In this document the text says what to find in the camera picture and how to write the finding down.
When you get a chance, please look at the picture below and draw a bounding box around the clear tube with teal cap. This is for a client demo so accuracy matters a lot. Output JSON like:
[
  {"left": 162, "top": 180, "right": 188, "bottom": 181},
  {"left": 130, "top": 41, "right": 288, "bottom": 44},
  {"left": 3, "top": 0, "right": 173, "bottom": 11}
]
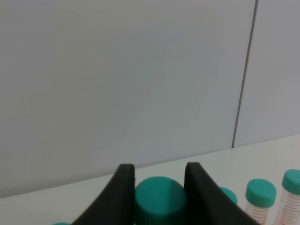
[{"left": 133, "top": 176, "right": 187, "bottom": 225}]

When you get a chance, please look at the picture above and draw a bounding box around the racked tube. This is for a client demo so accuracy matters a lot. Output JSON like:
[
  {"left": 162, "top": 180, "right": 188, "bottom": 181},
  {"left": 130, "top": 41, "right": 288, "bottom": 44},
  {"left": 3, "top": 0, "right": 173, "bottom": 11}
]
[
  {"left": 52, "top": 222, "right": 70, "bottom": 225},
  {"left": 220, "top": 187, "right": 238, "bottom": 204},
  {"left": 274, "top": 169, "right": 300, "bottom": 225},
  {"left": 245, "top": 179, "right": 277, "bottom": 225}
]

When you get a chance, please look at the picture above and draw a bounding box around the racked tube back left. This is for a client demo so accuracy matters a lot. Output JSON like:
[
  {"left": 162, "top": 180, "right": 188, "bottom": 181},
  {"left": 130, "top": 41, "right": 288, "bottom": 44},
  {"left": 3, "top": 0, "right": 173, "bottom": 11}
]
[{"left": 52, "top": 222, "right": 70, "bottom": 225}]

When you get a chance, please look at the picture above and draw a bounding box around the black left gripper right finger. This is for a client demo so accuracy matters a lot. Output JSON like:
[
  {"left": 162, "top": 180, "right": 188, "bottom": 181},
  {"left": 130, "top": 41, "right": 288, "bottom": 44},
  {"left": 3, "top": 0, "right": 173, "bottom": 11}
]
[{"left": 184, "top": 162, "right": 257, "bottom": 225}]

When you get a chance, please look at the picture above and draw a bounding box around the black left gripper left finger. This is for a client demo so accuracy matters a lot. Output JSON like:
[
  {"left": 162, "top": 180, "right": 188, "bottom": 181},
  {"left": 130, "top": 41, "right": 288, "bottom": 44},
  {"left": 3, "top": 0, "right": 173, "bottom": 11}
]
[{"left": 72, "top": 164, "right": 135, "bottom": 225}]

